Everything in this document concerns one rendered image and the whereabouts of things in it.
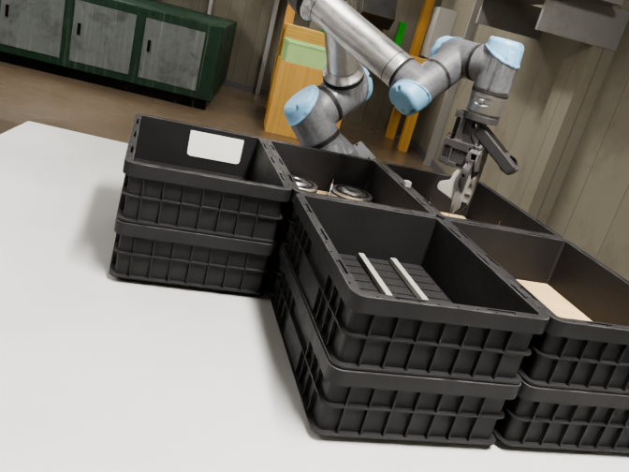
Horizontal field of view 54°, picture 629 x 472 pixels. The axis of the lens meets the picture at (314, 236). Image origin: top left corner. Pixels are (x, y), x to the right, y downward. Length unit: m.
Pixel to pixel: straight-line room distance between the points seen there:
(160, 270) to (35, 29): 5.88
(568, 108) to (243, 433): 3.48
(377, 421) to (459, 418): 0.13
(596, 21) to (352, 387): 3.46
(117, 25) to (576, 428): 6.11
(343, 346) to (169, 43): 5.93
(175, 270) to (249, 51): 7.62
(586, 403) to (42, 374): 0.79
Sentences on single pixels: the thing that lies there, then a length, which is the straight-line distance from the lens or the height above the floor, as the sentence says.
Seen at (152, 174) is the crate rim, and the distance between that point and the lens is 1.09.
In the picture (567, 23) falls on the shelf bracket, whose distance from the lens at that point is 4.01.
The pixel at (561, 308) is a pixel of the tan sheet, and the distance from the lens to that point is 1.29.
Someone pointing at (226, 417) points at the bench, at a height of 0.70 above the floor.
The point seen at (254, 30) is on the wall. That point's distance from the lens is 8.68.
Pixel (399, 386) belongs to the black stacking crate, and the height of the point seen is 0.80.
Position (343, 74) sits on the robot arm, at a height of 1.10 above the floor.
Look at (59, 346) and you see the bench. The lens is 0.99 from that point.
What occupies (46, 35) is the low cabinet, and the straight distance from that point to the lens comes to 6.91.
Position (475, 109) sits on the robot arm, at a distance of 1.31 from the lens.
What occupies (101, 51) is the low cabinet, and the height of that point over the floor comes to 0.35.
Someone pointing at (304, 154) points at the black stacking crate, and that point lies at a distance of 1.51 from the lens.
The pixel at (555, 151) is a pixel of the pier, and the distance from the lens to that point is 4.12.
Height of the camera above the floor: 1.24
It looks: 20 degrees down
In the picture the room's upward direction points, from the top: 15 degrees clockwise
